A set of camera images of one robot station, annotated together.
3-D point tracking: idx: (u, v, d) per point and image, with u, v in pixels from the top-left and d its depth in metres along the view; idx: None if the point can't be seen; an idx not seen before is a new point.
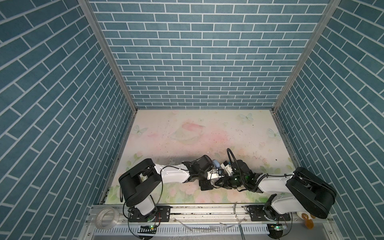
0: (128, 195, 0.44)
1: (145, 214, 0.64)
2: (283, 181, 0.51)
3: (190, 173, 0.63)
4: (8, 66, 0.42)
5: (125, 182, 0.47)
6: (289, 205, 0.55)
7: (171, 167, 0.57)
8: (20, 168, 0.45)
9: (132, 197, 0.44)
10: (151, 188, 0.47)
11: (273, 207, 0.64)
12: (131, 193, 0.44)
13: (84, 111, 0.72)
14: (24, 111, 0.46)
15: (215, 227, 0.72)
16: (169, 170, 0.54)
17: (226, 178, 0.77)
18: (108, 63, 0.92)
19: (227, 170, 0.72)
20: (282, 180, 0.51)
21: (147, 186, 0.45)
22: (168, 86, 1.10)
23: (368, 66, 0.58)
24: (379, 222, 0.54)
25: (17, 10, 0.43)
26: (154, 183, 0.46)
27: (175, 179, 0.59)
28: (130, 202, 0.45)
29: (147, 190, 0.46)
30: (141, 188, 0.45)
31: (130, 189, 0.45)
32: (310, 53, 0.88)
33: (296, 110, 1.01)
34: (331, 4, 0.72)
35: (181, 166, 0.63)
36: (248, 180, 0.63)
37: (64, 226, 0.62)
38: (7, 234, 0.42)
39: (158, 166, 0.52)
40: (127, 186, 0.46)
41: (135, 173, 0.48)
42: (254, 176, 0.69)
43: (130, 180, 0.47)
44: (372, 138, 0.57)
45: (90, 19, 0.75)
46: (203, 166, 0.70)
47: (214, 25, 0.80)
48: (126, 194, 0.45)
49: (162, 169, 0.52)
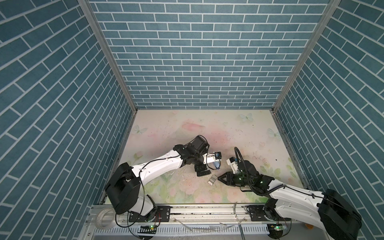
0: (116, 203, 0.43)
1: (143, 214, 0.63)
2: (307, 200, 0.48)
3: (181, 157, 0.57)
4: (8, 66, 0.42)
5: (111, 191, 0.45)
6: (300, 215, 0.54)
7: (154, 161, 0.51)
8: (20, 168, 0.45)
9: (120, 204, 0.42)
10: (135, 191, 0.44)
11: (276, 210, 0.63)
12: (118, 201, 0.43)
13: (84, 111, 0.72)
14: (24, 111, 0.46)
15: (215, 227, 0.72)
16: (151, 166, 0.49)
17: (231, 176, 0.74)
18: (108, 63, 0.92)
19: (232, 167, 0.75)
20: (307, 198, 0.48)
21: (131, 191, 0.42)
22: (168, 86, 1.10)
23: (368, 66, 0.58)
24: (379, 221, 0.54)
25: (17, 10, 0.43)
26: (135, 187, 0.43)
27: (166, 168, 0.54)
28: (120, 209, 0.43)
29: (132, 194, 0.43)
30: (126, 195, 0.42)
31: (117, 196, 0.43)
32: (310, 53, 0.88)
33: (296, 110, 1.01)
34: (331, 4, 0.72)
35: (171, 153, 0.57)
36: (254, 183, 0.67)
37: (64, 226, 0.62)
38: (7, 234, 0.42)
39: (137, 168, 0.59)
40: (114, 194, 0.44)
41: (115, 181, 0.45)
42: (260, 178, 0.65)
43: (116, 188, 0.45)
44: (372, 137, 0.57)
45: (90, 19, 0.75)
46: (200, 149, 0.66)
47: (214, 25, 0.80)
48: (115, 202, 0.43)
49: (142, 168, 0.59)
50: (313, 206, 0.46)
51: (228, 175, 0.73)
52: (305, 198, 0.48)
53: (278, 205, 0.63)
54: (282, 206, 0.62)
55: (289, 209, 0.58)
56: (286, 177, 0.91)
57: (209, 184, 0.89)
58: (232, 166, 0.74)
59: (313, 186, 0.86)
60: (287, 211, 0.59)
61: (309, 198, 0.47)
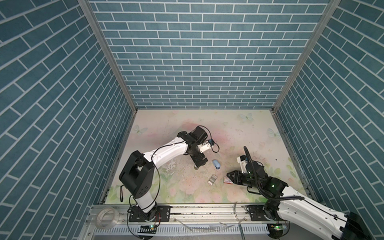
0: (134, 188, 0.46)
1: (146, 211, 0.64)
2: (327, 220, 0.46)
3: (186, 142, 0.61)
4: (8, 66, 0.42)
5: (126, 179, 0.47)
6: (303, 223, 0.55)
7: (162, 146, 0.55)
8: (20, 168, 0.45)
9: (138, 188, 0.45)
10: (150, 175, 0.47)
11: (278, 212, 0.63)
12: (135, 185, 0.45)
13: (84, 111, 0.72)
14: (24, 111, 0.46)
15: (215, 227, 0.72)
16: (160, 152, 0.52)
17: (238, 175, 0.72)
18: (108, 63, 0.92)
19: (243, 166, 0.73)
20: (328, 218, 0.46)
21: (147, 175, 0.46)
22: (168, 86, 1.10)
23: (368, 66, 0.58)
24: (379, 221, 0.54)
25: (17, 10, 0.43)
26: (150, 171, 0.46)
27: (173, 154, 0.57)
28: (138, 194, 0.47)
29: (147, 178, 0.46)
30: (143, 178, 0.45)
31: (133, 181, 0.46)
32: (310, 52, 0.88)
33: (296, 110, 1.01)
34: (331, 4, 0.72)
35: (176, 140, 0.60)
36: (263, 186, 0.62)
37: (65, 226, 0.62)
38: (7, 234, 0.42)
39: (148, 154, 0.50)
40: (130, 180, 0.47)
41: (129, 168, 0.47)
42: (270, 181, 0.61)
43: (130, 175, 0.48)
44: (372, 137, 0.57)
45: (90, 19, 0.75)
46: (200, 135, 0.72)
47: (214, 25, 0.79)
48: (132, 187, 0.46)
49: (153, 154, 0.51)
50: (335, 228, 0.44)
51: (236, 173, 0.71)
52: (326, 218, 0.46)
53: (281, 209, 0.63)
54: (287, 211, 0.61)
55: (294, 215, 0.58)
56: (286, 177, 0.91)
57: (209, 184, 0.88)
58: (242, 165, 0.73)
59: (313, 186, 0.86)
60: (290, 216, 0.59)
61: (331, 219, 0.46)
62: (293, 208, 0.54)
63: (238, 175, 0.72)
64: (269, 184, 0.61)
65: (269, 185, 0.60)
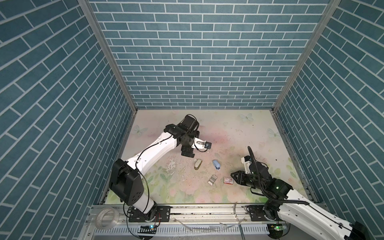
0: (125, 196, 0.44)
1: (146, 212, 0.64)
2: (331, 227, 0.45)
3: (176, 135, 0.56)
4: (8, 66, 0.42)
5: (117, 188, 0.46)
6: (304, 226, 0.55)
7: (147, 150, 0.50)
8: (20, 168, 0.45)
9: (129, 196, 0.44)
10: (138, 182, 0.44)
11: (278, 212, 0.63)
12: (125, 194, 0.44)
13: (84, 111, 0.72)
14: (24, 111, 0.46)
15: (215, 227, 0.72)
16: (145, 156, 0.48)
17: (242, 175, 0.72)
18: (108, 63, 0.92)
19: (246, 166, 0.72)
20: (332, 225, 0.46)
21: (134, 183, 0.43)
22: (168, 86, 1.10)
23: (368, 66, 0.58)
24: (379, 222, 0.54)
25: (17, 10, 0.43)
26: (137, 178, 0.43)
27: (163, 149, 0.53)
28: (130, 201, 0.46)
29: (135, 186, 0.44)
30: (131, 187, 0.43)
31: (123, 189, 0.44)
32: (310, 52, 0.88)
33: (296, 110, 1.01)
34: (331, 4, 0.72)
35: (163, 136, 0.55)
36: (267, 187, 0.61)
37: (64, 226, 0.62)
38: (7, 234, 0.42)
39: (132, 161, 0.46)
40: (120, 189, 0.45)
41: (115, 178, 0.45)
42: (274, 183, 0.60)
43: (119, 183, 0.46)
44: (372, 138, 0.57)
45: (90, 19, 0.75)
46: (190, 127, 0.66)
47: (214, 25, 0.80)
48: (123, 195, 0.45)
49: (138, 160, 0.47)
50: (339, 236, 0.43)
51: (239, 174, 0.71)
52: (330, 225, 0.46)
53: (282, 210, 0.62)
54: (288, 213, 0.61)
55: (295, 218, 0.58)
56: (286, 177, 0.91)
57: (209, 184, 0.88)
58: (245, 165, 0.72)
59: (313, 186, 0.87)
60: (290, 218, 0.59)
61: (336, 226, 0.45)
62: (294, 211, 0.60)
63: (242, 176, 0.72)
64: (273, 185, 0.60)
65: (273, 186, 0.59)
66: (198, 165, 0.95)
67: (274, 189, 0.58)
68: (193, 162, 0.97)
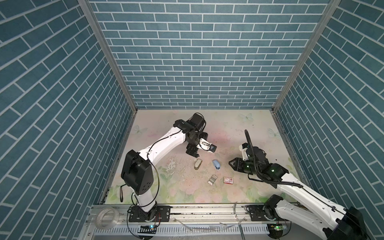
0: (136, 185, 0.47)
1: (148, 210, 0.64)
2: (324, 210, 0.44)
3: (185, 129, 0.59)
4: (8, 66, 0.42)
5: (128, 176, 0.48)
6: (298, 216, 0.55)
7: (157, 142, 0.52)
8: (20, 168, 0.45)
9: (141, 185, 0.46)
10: (150, 172, 0.47)
11: (275, 208, 0.63)
12: (137, 184, 0.46)
13: (84, 111, 0.72)
14: (24, 111, 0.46)
15: (215, 227, 0.72)
16: (156, 148, 0.50)
17: (240, 162, 0.71)
18: (108, 63, 0.92)
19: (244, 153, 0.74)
20: (325, 208, 0.44)
21: (146, 173, 0.46)
22: (168, 86, 1.10)
23: (368, 66, 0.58)
24: (379, 222, 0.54)
25: (17, 10, 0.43)
26: (148, 169, 0.45)
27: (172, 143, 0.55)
28: (141, 190, 0.48)
29: (147, 176, 0.47)
30: (143, 176, 0.45)
31: (135, 178, 0.46)
32: (310, 52, 0.88)
33: (296, 110, 1.01)
34: (331, 4, 0.72)
35: (174, 129, 0.58)
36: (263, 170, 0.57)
37: (65, 226, 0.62)
38: (7, 234, 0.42)
39: (143, 151, 0.49)
40: (132, 178, 0.48)
41: (127, 167, 0.47)
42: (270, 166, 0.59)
43: (131, 173, 0.49)
44: (372, 137, 0.57)
45: (90, 19, 0.75)
46: (199, 124, 0.69)
47: (214, 25, 0.80)
48: (134, 184, 0.47)
49: (149, 152, 0.49)
50: (331, 219, 0.42)
51: (237, 161, 0.71)
52: (323, 208, 0.44)
53: (279, 205, 0.63)
54: (284, 208, 0.61)
55: (291, 211, 0.58)
56: None
57: (209, 184, 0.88)
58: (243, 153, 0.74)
59: (313, 186, 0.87)
60: (287, 214, 0.59)
61: (328, 209, 0.43)
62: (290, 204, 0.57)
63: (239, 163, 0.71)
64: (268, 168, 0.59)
65: (268, 169, 0.58)
66: (198, 165, 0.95)
67: (269, 172, 0.57)
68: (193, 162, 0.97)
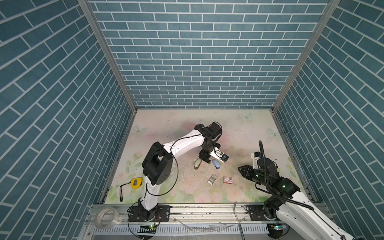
0: (155, 175, 0.51)
1: (149, 209, 0.65)
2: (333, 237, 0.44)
3: (204, 134, 0.63)
4: (8, 66, 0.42)
5: (148, 168, 0.52)
6: (301, 228, 0.55)
7: (181, 139, 0.58)
8: (20, 168, 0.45)
9: (159, 175, 0.50)
10: (170, 165, 0.51)
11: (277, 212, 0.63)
12: (156, 174, 0.51)
13: (84, 111, 0.72)
14: (24, 111, 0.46)
15: (215, 227, 0.72)
16: (180, 144, 0.56)
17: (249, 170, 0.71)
18: (108, 63, 0.92)
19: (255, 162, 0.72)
20: (334, 236, 0.44)
21: (167, 165, 0.50)
22: (168, 86, 1.10)
23: (368, 66, 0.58)
24: (379, 222, 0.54)
25: (17, 10, 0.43)
26: (170, 161, 0.50)
27: (191, 147, 0.61)
28: (158, 181, 0.51)
29: (167, 168, 0.51)
30: (164, 167, 0.49)
31: (155, 169, 0.51)
32: (310, 52, 0.88)
33: (296, 110, 1.01)
34: (331, 4, 0.72)
35: (194, 132, 0.63)
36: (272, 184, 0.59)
37: (65, 226, 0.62)
38: (7, 234, 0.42)
39: (168, 145, 0.54)
40: (151, 169, 0.52)
41: (150, 156, 0.52)
42: (280, 180, 0.59)
43: (152, 164, 0.53)
44: (372, 137, 0.57)
45: (90, 19, 0.75)
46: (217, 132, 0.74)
47: (214, 25, 0.80)
48: (153, 174, 0.51)
49: (173, 146, 0.54)
50: None
51: (246, 168, 0.71)
52: (332, 235, 0.44)
53: (282, 210, 0.63)
54: (287, 213, 0.61)
55: (294, 220, 0.58)
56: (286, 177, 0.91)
57: (209, 184, 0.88)
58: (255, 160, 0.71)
59: (313, 186, 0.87)
60: (289, 220, 0.59)
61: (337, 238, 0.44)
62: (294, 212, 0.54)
63: (248, 170, 0.72)
64: (279, 182, 0.58)
65: (278, 183, 0.58)
66: (198, 165, 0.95)
67: (279, 187, 0.57)
68: (193, 162, 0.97)
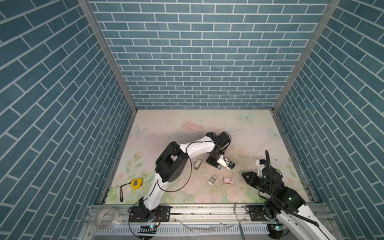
0: (168, 173, 0.54)
1: (151, 208, 0.65)
2: None
3: (214, 141, 0.68)
4: (8, 66, 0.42)
5: (161, 165, 0.56)
6: (301, 236, 0.56)
7: (195, 141, 0.63)
8: (20, 168, 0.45)
9: (172, 173, 0.53)
10: (182, 164, 0.54)
11: (279, 216, 0.63)
12: (169, 171, 0.54)
13: (84, 111, 0.72)
14: (24, 111, 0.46)
15: (215, 227, 0.72)
16: (194, 146, 0.60)
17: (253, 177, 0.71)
18: (108, 63, 0.92)
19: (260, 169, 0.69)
20: None
21: (181, 164, 0.53)
22: (168, 86, 1.10)
23: (368, 66, 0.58)
24: (379, 222, 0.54)
25: (17, 10, 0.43)
26: (184, 160, 0.53)
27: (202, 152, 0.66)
28: (169, 178, 0.54)
29: (180, 167, 0.54)
30: (178, 165, 0.52)
31: (167, 167, 0.55)
32: (310, 53, 0.88)
33: (296, 110, 1.01)
34: (331, 4, 0.72)
35: (205, 137, 0.68)
36: (277, 194, 0.59)
37: (65, 226, 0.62)
38: (7, 234, 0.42)
39: (183, 145, 0.58)
40: (165, 166, 0.55)
41: (166, 154, 0.56)
42: (286, 191, 0.58)
43: (165, 162, 0.56)
44: (372, 137, 0.57)
45: (91, 19, 0.75)
46: (225, 140, 0.78)
47: (214, 25, 0.80)
48: (166, 172, 0.54)
49: (187, 146, 0.58)
50: None
51: (250, 174, 0.70)
52: None
53: (283, 215, 0.63)
54: (288, 218, 0.61)
55: (294, 225, 0.59)
56: (286, 177, 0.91)
57: (209, 184, 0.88)
58: (259, 168, 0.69)
59: (313, 186, 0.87)
60: (290, 225, 0.60)
61: None
62: (294, 219, 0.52)
63: (253, 177, 0.71)
64: (284, 193, 0.58)
65: (284, 194, 0.58)
66: (198, 165, 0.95)
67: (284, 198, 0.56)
68: (193, 162, 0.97)
